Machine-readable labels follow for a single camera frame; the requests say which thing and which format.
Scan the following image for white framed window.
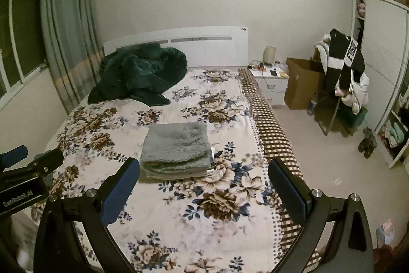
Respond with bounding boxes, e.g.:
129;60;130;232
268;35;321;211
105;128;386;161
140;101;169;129
0;0;48;99

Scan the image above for grey furry slippers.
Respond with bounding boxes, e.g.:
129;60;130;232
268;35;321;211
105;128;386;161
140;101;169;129
357;127;378;159

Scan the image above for folded cream pants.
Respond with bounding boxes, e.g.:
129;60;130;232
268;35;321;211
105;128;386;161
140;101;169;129
145;147;216;180

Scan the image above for white wardrobe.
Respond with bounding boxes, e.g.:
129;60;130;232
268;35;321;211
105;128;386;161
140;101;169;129
350;0;409;169

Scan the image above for plastic water bottle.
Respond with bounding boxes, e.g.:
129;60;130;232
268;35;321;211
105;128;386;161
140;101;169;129
307;93;319;116

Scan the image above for large brown cardboard box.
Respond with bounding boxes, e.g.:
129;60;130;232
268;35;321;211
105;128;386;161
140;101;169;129
284;58;326;110

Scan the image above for white headboard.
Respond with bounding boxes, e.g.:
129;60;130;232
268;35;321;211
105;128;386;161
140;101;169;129
103;26;249;69

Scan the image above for bed with floral sheet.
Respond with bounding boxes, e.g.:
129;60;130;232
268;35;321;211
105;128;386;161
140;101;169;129
41;67;320;273

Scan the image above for pink printed box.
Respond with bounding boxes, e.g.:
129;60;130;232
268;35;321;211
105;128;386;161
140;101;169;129
375;219;394;248

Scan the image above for wooden chair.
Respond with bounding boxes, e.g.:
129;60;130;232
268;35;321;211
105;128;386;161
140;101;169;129
311;46;368;136

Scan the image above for reddish brown cloth pile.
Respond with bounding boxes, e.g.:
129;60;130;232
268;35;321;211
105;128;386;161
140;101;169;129
372;244;397;273

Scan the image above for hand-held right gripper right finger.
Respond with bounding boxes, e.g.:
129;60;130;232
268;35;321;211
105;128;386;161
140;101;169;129
268;158;374;273

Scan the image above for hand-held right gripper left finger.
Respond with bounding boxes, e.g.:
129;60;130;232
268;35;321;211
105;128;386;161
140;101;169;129
33;157;141;273

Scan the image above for light teal garment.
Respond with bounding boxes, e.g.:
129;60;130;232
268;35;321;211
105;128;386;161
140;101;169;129
387;123;404;146

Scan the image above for grey fluffy pants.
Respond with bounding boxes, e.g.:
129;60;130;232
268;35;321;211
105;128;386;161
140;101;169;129
140;122;214;179

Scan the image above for dark green blanket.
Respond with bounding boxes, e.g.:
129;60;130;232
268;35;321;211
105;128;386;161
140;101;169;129
88;44;188;106

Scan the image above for green storage box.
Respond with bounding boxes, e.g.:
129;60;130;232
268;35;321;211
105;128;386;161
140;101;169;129
339;107;368;133

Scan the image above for black and white jacket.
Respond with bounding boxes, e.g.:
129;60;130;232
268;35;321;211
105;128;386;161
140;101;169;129
326;29;366;93

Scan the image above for brown checked blanket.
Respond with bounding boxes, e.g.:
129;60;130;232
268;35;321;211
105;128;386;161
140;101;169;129
238;68;320;264

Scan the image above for grey green curtain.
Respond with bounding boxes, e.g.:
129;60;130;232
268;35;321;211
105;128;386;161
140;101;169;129
40;0;106;115

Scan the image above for white nightstand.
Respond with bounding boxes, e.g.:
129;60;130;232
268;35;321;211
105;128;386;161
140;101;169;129
247;67;290;106

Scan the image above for beige cylindrical lamp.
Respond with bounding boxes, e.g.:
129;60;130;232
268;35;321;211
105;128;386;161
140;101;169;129
264;46;276;65

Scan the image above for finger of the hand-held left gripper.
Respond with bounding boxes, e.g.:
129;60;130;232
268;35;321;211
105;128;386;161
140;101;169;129
0;148;64;184
0;146;29;173

